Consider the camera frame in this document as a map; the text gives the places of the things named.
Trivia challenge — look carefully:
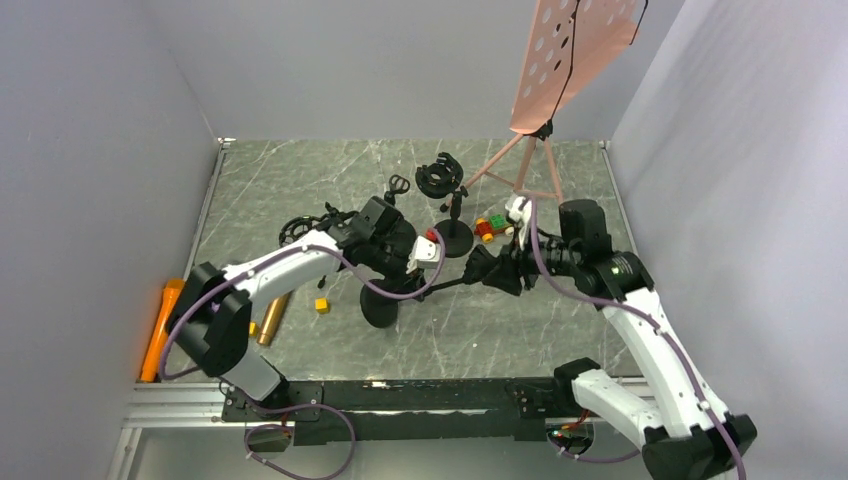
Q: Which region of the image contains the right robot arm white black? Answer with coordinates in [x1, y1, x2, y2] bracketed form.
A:
[466, 196, 757, 479]

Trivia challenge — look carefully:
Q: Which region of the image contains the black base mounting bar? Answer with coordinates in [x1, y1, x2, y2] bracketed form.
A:
[221, 377, 582, 446]

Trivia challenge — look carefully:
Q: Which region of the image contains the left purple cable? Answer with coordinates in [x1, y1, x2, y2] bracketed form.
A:
[156, 228, 448, 382]

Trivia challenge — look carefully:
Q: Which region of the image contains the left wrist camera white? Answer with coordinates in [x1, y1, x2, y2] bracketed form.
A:
[406, 229, 443, 274]

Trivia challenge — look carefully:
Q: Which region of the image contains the black tripod mic stand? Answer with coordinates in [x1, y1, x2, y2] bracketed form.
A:
[278, 202, 361, 249]

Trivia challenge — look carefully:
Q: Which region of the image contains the colourful toy block car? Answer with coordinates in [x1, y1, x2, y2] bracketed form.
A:
[473, 214, 514, 244]

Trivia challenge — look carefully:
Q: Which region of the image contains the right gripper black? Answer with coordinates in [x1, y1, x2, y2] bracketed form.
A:
[483, 222, 580, 294]

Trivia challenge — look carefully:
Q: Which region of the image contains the orange microphone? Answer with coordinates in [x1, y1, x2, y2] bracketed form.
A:
[138, 278, 185, 383]

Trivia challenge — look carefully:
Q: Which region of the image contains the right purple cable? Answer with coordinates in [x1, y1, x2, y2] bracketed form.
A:
[519, 195, 750, 480]

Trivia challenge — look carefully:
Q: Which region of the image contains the black round base mic stand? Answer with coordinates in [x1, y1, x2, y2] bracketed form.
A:
[381, 174, 411, 208]

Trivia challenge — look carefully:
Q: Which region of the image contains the black shock mount desk stand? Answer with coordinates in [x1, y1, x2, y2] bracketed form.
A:
[414, 152, 474, 258]

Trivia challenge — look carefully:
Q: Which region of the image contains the purple cable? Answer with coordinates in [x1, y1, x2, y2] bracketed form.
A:
[156, 228, 448, 382]
[519, 195, 750, 480]

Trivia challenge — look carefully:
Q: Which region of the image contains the gold microphone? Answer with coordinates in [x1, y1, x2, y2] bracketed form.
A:
[257, 292, 292, 347]

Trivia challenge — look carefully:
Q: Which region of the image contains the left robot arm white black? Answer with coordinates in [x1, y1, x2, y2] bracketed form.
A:
[159, 197, 446, 420]

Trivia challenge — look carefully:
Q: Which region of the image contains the pink music stand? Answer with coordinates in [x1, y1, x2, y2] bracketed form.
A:
[463, 0, 650, 201]

